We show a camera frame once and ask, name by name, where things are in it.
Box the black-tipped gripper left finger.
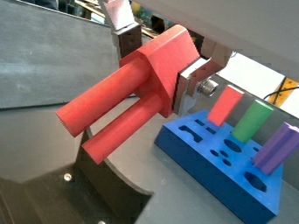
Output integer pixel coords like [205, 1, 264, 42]
[97, 0, 143, 59]

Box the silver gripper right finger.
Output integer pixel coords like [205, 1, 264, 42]
[172, 38, 232, 116]

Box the red three prong object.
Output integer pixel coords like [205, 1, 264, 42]
[56, 25, 199, 163]

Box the black curved fixture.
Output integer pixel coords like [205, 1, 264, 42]
[0, 128, 155, 224]

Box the red rectangular peg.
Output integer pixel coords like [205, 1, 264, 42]
[207, 85, 244, 126]

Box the green cylinder peg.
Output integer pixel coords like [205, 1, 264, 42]
[231, 100, 273, 143]

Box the blue shape sorter block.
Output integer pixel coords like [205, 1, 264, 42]
[155, 110, 283, 224]

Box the purple star peg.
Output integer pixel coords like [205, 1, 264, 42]
[252, 122, 299, 175]

